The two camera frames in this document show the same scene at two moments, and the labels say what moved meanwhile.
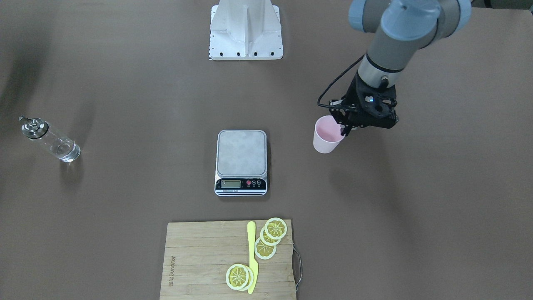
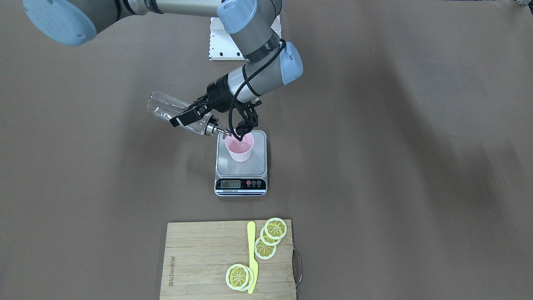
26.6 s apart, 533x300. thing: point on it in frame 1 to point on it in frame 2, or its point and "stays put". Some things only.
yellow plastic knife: x=253 y=264 stays put
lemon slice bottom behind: x=250 y=281 stays put
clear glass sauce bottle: x=38 y=129 to x=166 y=106
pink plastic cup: x=327 y=135 to x=240 y=151
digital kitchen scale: x=241 y=163 stays put
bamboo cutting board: x=197 y=255 stays put
